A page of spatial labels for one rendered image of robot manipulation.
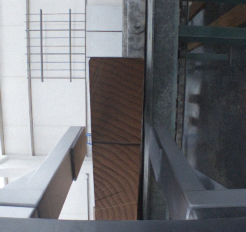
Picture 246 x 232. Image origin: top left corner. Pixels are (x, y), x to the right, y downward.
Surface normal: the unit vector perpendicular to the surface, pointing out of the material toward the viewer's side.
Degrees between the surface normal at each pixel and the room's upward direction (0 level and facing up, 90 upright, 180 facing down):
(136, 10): 90
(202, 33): 90
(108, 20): 90
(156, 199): 90
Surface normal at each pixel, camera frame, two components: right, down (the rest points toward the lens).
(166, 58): 0.01, 0.11
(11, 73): 0.00, 0.38
